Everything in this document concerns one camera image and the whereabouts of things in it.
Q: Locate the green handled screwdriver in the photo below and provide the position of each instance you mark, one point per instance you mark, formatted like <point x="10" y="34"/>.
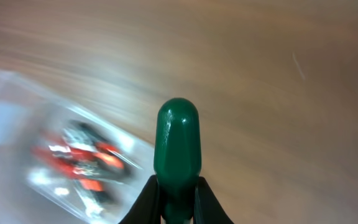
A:
<point x="177" y="158"/>

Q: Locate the orange black needle-nose pliers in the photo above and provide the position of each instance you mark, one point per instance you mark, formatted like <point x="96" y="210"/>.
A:
<point x="95" y="155"/>

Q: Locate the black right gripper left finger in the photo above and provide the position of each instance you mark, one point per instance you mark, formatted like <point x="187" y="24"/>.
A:
<point x="147" y="208"/>

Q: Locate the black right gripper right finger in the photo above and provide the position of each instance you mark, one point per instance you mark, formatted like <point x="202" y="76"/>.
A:
<point x="207" y="209"/>

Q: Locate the clear plastic container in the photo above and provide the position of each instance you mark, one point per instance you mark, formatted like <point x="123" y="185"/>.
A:
<point x="33" y="192"/>

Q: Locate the red handled snips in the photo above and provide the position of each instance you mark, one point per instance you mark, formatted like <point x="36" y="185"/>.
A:
<point x="72" y="162"/>

